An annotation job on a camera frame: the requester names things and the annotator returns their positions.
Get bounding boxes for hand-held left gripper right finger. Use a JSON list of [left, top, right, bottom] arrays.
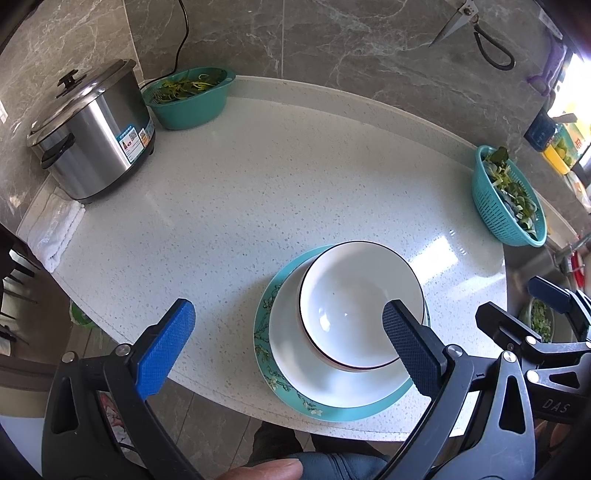
[[379, 299, 539, 480]]

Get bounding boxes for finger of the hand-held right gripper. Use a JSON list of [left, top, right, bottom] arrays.
[[475, 302, 546, 358], [527, 276, 591, 344]]

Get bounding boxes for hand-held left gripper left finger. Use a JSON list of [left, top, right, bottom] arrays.
[[41, 298, 205, 480]]

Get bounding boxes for floral bowl with brown rim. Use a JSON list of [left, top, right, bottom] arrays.
[[298, 241, 426, 371]]

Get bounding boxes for teal floral plate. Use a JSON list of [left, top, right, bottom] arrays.
[[253, 244, 431, 423]]

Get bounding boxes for white bowl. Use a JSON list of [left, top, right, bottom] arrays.
[[269, 249, 415, 409]]

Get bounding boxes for person's left hand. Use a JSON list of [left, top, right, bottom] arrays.
[[217, 458, 304, 480]]

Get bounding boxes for bowl of chopped greens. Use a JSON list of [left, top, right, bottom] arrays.
[[518, 296, 556, 343]]

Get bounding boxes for metal faucet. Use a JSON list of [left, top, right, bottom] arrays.
[[549, 233, 591, 274]]

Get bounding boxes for green bin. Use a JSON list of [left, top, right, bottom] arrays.
[[69, 300, 99, 329]]

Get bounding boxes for teal plastic colander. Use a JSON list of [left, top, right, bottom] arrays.
[[471, 144, 549, 247]]

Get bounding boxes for leafy greens in colander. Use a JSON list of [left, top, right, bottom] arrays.
[[482, 147, 542, 238]]

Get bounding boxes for yellow container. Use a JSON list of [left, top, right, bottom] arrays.
[[542, 122, 591, 176]]

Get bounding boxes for person's leg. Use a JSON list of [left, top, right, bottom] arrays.
[[249, 418, 393, 480]]

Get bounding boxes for dark knife rack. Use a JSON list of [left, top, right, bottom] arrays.
[[0, 231, 41, 352]]

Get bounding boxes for blue box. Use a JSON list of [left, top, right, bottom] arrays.
[[524, 108, 563, 151]]

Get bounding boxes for white folded towel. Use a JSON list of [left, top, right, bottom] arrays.
[[28, 187, 87, 273]]

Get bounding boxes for stainless steel rice cooker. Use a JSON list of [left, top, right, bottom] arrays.
[[26, 59, 156, 204]]

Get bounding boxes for purple object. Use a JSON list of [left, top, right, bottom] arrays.
[[529, 39, 568, 97]]

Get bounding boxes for teal plastic basin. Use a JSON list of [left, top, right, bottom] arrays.
[[141, 67, 236, 131]]

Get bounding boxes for leafy greens in basin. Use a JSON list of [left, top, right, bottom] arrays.
[[150, 69, 227, 103]]

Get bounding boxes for black-handled scissors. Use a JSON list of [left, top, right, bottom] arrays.
[[428, 0, 516, 71]]

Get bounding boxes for black power cable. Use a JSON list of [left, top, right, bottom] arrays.
[[139, 0, 191, 93]]

